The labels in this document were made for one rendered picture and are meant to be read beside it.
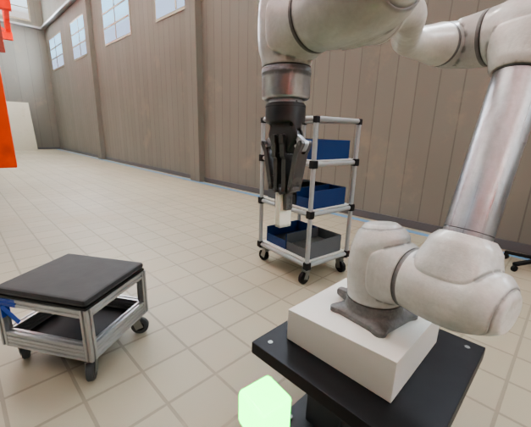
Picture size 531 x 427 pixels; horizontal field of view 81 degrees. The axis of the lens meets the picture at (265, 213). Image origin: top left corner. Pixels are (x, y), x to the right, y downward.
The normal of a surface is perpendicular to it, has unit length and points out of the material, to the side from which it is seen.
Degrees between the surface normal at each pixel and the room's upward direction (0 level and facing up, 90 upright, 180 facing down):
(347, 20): 138
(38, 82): 90
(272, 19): 91
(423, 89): 90
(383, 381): 90
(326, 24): 130
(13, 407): 0
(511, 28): 77
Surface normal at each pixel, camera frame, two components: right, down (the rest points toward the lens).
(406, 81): -0.71, 0.16
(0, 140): 0.61, 0.22
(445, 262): -0.76, -0.26
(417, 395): 0.03, -0.97
